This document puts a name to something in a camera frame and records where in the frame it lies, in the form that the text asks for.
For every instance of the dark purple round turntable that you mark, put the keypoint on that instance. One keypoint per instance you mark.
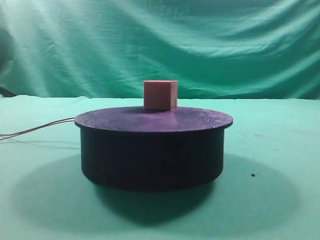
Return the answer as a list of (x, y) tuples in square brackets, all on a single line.
[(135, 149)]

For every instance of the pink cube block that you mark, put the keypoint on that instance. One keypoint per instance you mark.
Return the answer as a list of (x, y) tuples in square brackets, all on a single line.
[(160, 95)]

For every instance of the green backdrop cloth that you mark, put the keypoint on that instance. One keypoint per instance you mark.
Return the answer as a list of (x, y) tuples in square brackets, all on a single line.
[(215, 49)]

